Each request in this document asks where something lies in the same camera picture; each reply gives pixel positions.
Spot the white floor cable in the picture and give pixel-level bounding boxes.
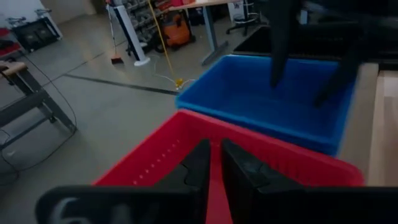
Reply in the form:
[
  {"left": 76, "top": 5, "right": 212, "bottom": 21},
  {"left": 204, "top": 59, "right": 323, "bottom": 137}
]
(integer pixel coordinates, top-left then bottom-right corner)
[{"left": 148, "top": 54, "right": 198, "bottom": 91}]

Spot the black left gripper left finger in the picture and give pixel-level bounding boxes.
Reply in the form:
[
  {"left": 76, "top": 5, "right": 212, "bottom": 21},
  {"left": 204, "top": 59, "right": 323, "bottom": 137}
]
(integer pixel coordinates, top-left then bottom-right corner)
[{"left": 155, "top": 139, "right": 213, "bottom": 224}]

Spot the yellow hanging power cord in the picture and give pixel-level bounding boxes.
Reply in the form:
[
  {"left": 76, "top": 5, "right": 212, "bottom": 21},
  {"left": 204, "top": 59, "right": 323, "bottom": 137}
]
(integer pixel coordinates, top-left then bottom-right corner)
[{"left": 146, "top": 0, "right": 183, "bottom": 82}]

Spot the orange shop vacuum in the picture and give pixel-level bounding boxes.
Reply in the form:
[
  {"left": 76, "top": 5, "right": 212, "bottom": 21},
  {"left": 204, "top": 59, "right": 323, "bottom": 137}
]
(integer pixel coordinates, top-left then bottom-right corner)
[{"left": 160, "top": 11, "right": 197, "bottom": 52}]

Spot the blue slotted plastic basket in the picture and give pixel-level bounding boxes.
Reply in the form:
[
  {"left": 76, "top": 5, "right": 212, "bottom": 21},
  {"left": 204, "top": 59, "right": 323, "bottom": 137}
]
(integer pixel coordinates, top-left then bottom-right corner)
[{"left": 175, "top": 54, "right": 358, "bottom": 157}]

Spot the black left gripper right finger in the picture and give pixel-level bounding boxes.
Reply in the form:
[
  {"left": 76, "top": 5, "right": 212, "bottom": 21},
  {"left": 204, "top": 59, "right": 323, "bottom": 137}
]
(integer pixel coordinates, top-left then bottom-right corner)
[{"left": 220, "top": 139, "right": 304, "bottom": 224}]

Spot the red background object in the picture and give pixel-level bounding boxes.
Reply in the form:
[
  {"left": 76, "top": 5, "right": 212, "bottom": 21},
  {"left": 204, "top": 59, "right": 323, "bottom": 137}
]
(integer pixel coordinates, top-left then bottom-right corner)
[{"left": 0, "top": 27, "right": 23, "bottom": 58}]

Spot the red slotted plastic basket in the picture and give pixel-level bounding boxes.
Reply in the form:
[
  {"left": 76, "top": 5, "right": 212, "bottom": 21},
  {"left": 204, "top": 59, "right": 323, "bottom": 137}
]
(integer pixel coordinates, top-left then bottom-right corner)
[{"left": 92, "top": 108, "right": 365, "bottom": 224}]

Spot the thin black floor cable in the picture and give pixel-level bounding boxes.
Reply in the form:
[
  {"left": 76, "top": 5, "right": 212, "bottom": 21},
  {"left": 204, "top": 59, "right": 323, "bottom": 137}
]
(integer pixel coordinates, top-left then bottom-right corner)
[{"left": 0, "top": 52, "right": 79, "bottom": 187}]

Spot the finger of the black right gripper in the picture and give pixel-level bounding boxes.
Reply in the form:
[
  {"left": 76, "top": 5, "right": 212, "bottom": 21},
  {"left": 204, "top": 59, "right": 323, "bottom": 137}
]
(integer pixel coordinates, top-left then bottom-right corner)
[
  {"left": 313, "top": 20, "right": 367, "bottom": 108},
  {"left": 268, "top": 0, "right": 301, "bottom": 89}
]

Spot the white standing floor column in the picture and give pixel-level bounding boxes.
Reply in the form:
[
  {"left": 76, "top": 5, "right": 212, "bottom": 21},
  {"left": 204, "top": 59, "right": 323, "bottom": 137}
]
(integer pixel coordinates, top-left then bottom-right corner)
[{"left": 106, "top": 4, "right": 151, "bottom": 68}]

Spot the black equipment cart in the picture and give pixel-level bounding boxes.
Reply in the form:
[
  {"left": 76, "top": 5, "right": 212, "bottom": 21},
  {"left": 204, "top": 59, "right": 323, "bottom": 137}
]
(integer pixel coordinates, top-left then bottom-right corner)
[{"left": 11, "top": 15, "right": 63, "bottom": 54}]

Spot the table with grey metal legs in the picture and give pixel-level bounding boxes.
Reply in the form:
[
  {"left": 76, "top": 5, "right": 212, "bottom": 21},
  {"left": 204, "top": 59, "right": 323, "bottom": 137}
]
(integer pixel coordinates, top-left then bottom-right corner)
[{"left": 167, "top": 0, "right": 242, "bottom": 67}]

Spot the grey metal stand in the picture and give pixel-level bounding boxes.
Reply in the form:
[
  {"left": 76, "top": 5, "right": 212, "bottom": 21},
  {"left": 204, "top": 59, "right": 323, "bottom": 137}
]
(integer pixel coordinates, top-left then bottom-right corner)
[{"left": 0, "top": 60, "right": 78, "bottom": 151}]

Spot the black rolling stool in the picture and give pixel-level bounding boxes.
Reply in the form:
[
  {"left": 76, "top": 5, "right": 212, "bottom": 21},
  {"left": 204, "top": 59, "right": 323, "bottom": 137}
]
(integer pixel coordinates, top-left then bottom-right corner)
[{"left": 225, "top": 0, "right": 261, "bottom": 36}]

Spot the black slotted plastic basket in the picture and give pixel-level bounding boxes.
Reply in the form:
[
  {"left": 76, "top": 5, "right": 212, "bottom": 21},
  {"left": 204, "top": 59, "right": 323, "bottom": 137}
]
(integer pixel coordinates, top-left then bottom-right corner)
[{"left": 232, "top": 24, "right": 398, "bottom": 63}]

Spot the storage shelving with bins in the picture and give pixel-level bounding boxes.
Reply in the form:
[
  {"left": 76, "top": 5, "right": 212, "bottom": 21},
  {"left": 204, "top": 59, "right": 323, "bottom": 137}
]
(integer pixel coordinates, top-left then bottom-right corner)
[{"left": 119, "top": 0, "right": 175, "bottom": 43}]

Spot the broom with red head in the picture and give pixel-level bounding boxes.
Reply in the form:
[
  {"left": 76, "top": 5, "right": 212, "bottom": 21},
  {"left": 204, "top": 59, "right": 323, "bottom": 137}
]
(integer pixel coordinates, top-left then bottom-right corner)
[{"left": 108, "top": 12, "right": 126, "bottom": 65}]

